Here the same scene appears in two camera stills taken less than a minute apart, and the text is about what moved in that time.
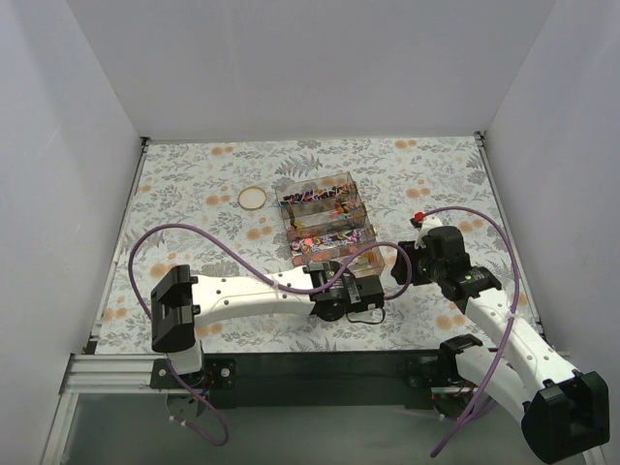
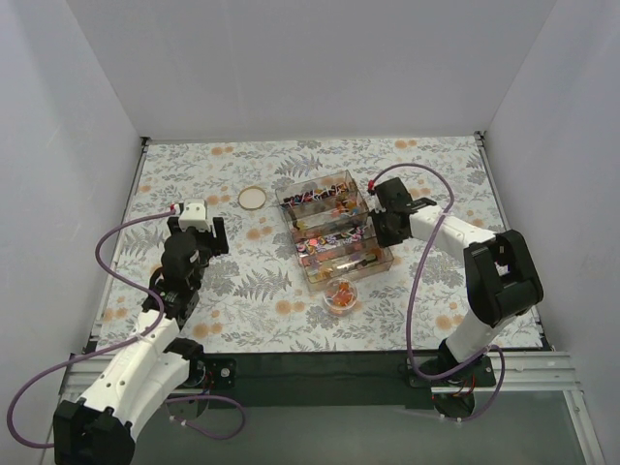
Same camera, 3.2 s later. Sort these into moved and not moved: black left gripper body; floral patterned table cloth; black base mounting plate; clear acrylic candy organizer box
Moved: black left gripper body
Not moved: clear acrylic candy organizer box; black base mounting plate; floral patterned table cloth
